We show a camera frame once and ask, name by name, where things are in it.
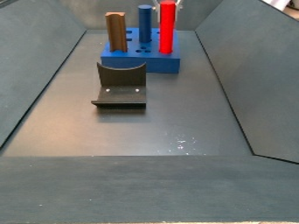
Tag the red hexagon peg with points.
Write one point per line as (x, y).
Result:
(168, 19)

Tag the blue shape board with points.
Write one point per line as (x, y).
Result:
(145, 53)

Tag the blue cylinder peg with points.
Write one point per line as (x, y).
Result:
(145, 10)

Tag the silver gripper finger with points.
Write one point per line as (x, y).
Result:
(157, 8)
(178, 5)

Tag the brown notched peg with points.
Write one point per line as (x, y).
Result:
(117, 30)

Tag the black curved holder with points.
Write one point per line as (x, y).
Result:
(122, 87)

